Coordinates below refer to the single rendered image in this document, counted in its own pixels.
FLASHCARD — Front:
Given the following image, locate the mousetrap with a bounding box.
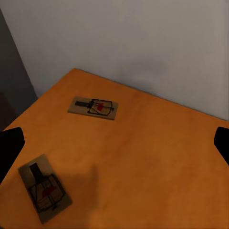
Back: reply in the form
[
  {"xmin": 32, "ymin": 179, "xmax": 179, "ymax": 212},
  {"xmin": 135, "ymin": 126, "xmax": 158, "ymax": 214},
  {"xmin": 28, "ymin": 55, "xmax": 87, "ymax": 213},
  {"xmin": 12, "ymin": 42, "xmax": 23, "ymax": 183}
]
[
  {"xmin": 18, "ymin": 154, "xmax": 72, "ymax": 225},
  {"xmin": 68, "ymin": 96, "xmax": 118, "ymax": 120}
]

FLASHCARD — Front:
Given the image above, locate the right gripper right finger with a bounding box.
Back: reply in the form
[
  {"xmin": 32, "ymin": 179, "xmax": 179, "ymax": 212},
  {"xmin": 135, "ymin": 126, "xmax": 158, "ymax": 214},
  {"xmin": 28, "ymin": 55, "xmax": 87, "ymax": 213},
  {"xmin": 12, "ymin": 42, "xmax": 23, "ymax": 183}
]
[{"xmin": 214, "ymin": 127, "xmax": 229, "ymax": 165}]

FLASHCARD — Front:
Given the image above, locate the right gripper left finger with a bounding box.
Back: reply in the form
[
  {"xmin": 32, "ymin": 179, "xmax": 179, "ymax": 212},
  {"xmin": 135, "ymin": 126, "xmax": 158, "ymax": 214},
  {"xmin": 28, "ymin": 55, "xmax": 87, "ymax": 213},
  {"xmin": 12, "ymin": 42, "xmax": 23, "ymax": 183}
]
[{"xmin": 0, "ymin": 127, "xmax": 25, "ymax": 184}]

